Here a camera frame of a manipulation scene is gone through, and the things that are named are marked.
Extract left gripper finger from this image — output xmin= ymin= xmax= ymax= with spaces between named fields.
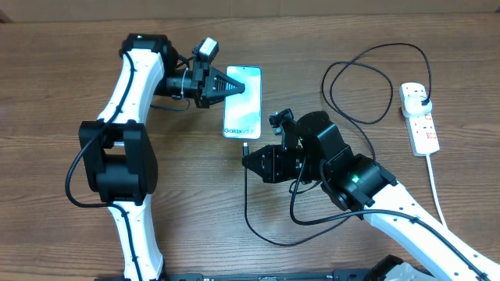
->
xmin=206 ymin=87 xmax=245 ymax=105
xmin=209 ymin=66 xmax=245 ymax=94

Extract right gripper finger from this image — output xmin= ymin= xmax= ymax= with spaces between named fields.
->
xmin=242 ymin=158 xmax=279 ymax=183
xmin=242 ymin=144 xmax=281 ymax=164

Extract blue Samsung Galaxy smartphone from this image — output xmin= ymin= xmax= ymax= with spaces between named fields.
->
xmin=223 ymin=66 xmax=263 ymax=140

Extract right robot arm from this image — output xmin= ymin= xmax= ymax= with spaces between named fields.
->
xmin=242 ymin=109 xmax=499 ymax=280

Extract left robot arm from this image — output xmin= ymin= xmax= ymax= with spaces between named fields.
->
xmin=75 ymin=34 xmax=245 ymax=280

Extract white charger plug adapter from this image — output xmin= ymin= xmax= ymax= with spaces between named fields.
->
xmin=402 ymin=97 xmax=433 ymax=118

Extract white power strip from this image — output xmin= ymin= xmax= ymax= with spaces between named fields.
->
xmin=398 ymin=82 xmax=440 ymax=157

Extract white power strip cord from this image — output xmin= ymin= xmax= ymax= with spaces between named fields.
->
xmin=424 ymin=154 xmax=448 ymax=229

